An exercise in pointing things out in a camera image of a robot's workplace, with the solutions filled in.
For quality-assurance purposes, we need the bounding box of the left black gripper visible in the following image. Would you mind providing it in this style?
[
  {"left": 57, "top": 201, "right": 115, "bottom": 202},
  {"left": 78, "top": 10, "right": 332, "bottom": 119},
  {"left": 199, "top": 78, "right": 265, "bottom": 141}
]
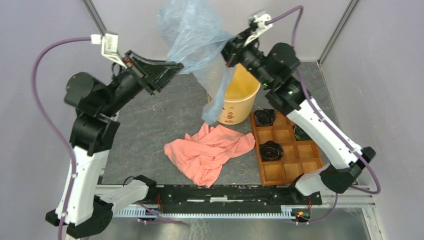
[{"left": 99, "top": 49, "right": 185, "bottom": 117}]

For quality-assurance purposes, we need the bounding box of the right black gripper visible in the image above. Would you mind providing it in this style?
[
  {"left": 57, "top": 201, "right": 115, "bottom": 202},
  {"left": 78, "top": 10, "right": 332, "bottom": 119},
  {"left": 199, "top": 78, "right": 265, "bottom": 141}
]
[{"left": 213, "top": 27, "right": 274, "bottom": 89}]

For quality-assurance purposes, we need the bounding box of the blue plastic trash bag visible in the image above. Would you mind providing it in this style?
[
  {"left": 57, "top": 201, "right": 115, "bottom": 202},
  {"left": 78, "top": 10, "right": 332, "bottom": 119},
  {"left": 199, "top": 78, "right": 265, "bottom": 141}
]
[{"left": 157, "top": 0, "right": 235, "bottom": 124}]

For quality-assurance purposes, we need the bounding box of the yellow trash bin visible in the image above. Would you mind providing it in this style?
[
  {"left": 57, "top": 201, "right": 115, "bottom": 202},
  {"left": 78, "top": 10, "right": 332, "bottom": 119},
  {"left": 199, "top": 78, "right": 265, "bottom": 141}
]
[{"left": 201, "top": 63, "right": 261, "bottom": 125}]

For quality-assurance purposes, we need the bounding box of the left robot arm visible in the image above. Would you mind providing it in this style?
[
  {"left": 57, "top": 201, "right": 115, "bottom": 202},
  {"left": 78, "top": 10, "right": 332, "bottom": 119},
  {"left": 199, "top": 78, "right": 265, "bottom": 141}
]
[{"left": 45, "top": 51, "right": 184, "bottom": 240}]

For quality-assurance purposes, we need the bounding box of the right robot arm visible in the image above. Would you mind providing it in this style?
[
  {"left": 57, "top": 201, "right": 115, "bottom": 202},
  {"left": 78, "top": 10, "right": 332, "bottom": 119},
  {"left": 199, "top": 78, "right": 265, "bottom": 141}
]
[{"left": 221, "top": 29, "right": 376, "bottom": 204}]

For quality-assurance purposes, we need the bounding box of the black rolled sock top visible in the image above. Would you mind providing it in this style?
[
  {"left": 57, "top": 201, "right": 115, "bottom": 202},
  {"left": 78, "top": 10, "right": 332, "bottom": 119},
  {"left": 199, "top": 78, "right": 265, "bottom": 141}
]
[{"left": 253, "top": 108, "right": 277, "bottom": 127}]

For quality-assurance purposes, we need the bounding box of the pink cloth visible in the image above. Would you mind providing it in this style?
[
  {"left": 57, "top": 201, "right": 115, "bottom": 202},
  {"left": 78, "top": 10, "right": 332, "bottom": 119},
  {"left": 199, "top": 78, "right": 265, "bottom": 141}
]
[{"left": 163, "top": 123, "right": 256, "bottom": 188}]

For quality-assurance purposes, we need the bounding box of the orange compartment tray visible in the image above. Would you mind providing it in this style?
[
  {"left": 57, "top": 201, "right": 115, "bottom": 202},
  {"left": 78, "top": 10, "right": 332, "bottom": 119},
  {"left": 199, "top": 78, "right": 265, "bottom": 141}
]
[{"left": 249, "top": 112, "right": 324, "bottom": 186}]

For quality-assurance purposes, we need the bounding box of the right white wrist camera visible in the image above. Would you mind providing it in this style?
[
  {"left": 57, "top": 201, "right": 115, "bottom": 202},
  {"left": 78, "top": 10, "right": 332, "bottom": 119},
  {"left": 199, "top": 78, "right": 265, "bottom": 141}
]
[{"left": 243, "top": 9, "right": 273, "bottom": 47}]

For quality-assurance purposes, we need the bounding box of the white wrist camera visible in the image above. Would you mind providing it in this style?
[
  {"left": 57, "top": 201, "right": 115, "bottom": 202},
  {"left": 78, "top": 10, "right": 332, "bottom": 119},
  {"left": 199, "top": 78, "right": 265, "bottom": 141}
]
[
  {"left": 243, "top": 9, "right": 273, "bottom": 47},
  {"left": 90, "top": 32, "right": 128, "bottom": 69}
]

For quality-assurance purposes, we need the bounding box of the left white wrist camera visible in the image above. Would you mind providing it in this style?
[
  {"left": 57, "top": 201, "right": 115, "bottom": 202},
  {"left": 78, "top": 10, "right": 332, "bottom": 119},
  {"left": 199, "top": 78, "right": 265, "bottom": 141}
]
[{"left": 90, "top": 32, "right": 128, "bottom": 69}]

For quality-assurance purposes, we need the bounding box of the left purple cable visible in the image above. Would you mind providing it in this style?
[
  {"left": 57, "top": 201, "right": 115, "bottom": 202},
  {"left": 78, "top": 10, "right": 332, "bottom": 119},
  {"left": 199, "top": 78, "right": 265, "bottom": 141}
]
[{"left": 30, "top": 37, "right": 94, "bottom": 240}]

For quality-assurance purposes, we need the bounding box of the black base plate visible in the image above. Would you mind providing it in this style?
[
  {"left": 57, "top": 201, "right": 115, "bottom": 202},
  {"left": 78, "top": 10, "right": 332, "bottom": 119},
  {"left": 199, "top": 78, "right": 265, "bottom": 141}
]
[{"left": 140, "top": 184, "right": 323, "bottom": 214}]

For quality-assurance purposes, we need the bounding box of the aluminium frame rail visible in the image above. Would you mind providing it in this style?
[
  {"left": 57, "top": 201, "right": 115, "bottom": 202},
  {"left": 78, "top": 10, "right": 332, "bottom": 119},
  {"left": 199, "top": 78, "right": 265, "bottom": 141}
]
[{"left": 75, "top": 184, "right": 377, "bottom": 220}]

